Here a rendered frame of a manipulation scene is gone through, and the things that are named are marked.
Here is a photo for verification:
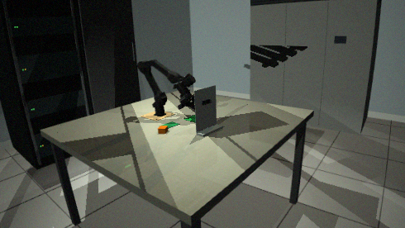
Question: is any pale cream flat panel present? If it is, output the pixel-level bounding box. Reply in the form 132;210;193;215
194;85;223;137

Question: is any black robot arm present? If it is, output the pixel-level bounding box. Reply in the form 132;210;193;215
137;59;196;116

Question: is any green square patch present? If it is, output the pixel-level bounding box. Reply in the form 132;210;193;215
184;115;196;122

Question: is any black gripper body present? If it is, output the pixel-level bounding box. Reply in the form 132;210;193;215
178;88;194;110

